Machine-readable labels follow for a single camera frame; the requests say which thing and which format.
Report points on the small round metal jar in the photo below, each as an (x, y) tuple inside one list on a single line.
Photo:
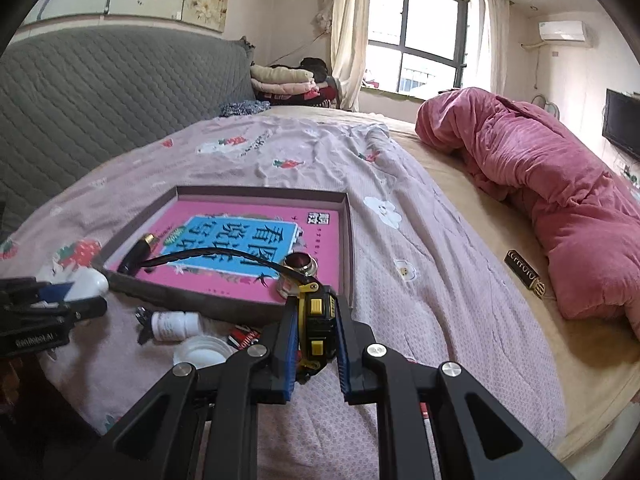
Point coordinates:
[(295, 265)]

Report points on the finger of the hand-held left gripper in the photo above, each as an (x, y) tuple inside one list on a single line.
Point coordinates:
[(55, 290), (75, 308)]

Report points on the beige bed sheet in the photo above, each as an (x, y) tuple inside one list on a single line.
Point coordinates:
[(475, 220)]

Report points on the dark red clothes pile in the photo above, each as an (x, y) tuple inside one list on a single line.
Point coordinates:
[(327, 92)]

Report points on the grey quilted headboard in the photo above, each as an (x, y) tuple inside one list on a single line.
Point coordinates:
[(100, 90)]

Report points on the dark framed window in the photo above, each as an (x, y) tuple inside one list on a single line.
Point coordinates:
[(430, 25)]

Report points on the yellow black tape measure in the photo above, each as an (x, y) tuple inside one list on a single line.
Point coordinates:
[(316, 310)]

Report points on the pink strawberry printed blanket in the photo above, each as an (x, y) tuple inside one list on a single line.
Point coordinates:
[(300, 160)]

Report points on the pink and blue book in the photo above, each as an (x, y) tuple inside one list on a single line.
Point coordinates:
[(210, 208)]

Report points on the small white pill bottle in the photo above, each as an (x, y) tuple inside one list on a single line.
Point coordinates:
[(175, 325)]

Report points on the small black clip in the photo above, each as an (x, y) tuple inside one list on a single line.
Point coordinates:
[(145, 330)]

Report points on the white air conditioner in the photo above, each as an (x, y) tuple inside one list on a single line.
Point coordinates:
[(562, 31)]

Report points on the black cloth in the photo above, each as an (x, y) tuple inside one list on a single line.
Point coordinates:
[(314, 66)]

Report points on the cream folded cloth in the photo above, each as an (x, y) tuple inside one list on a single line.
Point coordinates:
[(282, 74)]

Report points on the black and gold lipstick tube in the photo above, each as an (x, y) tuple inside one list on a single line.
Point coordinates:
[(132, 260)]

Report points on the cream curtain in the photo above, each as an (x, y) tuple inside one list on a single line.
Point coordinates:
[(492, 45), (350, 35)]

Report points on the black wall television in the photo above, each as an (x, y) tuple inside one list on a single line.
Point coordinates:
[(622, 120)]

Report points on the white plastic cap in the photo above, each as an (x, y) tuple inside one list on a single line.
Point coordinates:
[(200, 355)]

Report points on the black gold case on bed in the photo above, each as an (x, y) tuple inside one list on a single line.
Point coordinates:
[(522, 267)]

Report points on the red lighter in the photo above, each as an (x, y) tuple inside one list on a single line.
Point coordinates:
[(242, 336)]

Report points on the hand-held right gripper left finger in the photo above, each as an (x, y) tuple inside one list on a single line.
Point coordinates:
[(294, 375)]

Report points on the white earbuds case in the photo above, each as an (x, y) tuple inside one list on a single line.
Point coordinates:
[(92, 282)]

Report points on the blue patterned cloth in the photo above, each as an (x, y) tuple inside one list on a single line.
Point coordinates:
[(245, 107)]

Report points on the shallow grey cardboard box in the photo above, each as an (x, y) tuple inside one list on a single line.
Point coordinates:
[(200, 302)]

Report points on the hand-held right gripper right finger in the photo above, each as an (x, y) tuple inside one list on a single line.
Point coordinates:
[(341, 365)]

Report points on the pink quilt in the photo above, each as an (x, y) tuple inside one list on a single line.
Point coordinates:
[(525, 170)]

